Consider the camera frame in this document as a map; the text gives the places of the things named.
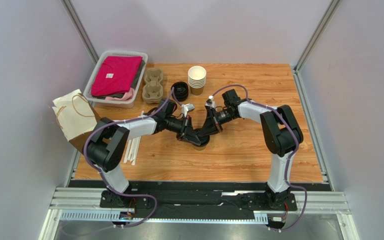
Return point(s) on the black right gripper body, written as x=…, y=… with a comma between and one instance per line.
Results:
x=212, y=121

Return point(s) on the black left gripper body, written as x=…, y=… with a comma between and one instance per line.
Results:
x=178, y=126

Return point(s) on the black plastic cup lid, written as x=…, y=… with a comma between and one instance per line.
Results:
x=201, y=141

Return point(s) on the brown paper coffee cup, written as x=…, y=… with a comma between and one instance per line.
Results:
x=199, y=148

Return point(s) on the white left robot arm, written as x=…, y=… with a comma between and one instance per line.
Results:
x=104, y=148

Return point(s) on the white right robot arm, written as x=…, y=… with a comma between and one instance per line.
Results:
x=282, y=134

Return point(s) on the stack of black lids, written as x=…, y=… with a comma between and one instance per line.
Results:
x=181, y=91

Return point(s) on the cardboard cup carrier tray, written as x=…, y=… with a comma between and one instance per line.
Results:
x=152, y=91

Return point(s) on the stack of paper cups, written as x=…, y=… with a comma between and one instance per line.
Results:
x=197, y=79

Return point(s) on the white paper straw bundle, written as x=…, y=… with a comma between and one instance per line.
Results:
x=132, y=150

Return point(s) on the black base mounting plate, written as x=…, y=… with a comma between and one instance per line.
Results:
x=189, y=200

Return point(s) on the white plastic basket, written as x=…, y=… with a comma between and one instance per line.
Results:
x=116, y=103

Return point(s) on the pink folded cloth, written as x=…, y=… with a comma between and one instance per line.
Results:
x=115, y=75

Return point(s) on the brown paper bag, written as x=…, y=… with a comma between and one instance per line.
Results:
x=76, y=118

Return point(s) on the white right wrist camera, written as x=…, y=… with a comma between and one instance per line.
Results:
x=210, y=102

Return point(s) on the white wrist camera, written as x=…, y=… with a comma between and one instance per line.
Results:
x=210, y=102
x=186, y=108

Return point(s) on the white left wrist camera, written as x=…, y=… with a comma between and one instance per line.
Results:
x=186, y=108

